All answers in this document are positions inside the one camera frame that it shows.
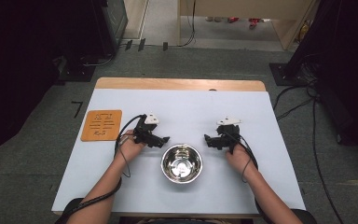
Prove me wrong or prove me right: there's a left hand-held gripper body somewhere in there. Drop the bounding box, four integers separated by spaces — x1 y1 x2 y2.
132 113 162 147

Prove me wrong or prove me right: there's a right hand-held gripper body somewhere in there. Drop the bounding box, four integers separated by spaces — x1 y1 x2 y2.
215 116 243 151

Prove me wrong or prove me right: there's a stainless steel bowl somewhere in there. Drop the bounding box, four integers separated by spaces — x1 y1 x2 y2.
160 143 204 185

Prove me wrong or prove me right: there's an orange wooden trivet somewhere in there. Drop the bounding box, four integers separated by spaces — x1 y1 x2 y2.
80 108 123 143

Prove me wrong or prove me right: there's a person's left hand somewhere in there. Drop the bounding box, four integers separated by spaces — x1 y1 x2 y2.
114 129 147 165

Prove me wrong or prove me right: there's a person's right hand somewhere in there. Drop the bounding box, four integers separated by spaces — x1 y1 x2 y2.
225 143 257 175

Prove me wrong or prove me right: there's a white table cover sheet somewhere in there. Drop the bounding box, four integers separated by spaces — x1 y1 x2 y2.
51 88 307 217

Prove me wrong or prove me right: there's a black corner tape mark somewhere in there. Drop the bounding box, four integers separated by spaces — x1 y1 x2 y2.
71 100 84 119

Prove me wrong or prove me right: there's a black stand base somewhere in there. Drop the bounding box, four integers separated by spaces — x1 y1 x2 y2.
55 55 97 86

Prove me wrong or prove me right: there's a black metal stand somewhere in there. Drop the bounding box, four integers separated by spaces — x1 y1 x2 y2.
268 0 324 88

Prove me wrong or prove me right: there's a dark monitor on stand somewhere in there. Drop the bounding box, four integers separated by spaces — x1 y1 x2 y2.
91 0 129 58

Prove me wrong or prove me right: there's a light wooden desk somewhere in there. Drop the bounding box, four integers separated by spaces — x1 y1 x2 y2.
176 0 321 51

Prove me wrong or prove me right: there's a black curtain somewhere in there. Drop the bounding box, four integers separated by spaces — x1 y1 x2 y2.
0 0 106 166
315 0 358 158

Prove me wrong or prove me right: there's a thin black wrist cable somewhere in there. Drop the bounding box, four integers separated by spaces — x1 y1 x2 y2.
117 135 132 179

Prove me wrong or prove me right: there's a thick black gripper cable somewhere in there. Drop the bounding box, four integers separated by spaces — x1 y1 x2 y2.
54 113 147 224

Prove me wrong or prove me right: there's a long black floor cable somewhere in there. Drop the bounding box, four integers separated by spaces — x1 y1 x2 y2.
310 97 345 224

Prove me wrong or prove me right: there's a black hanging cable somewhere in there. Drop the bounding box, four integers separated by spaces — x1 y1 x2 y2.
180 0 198 49

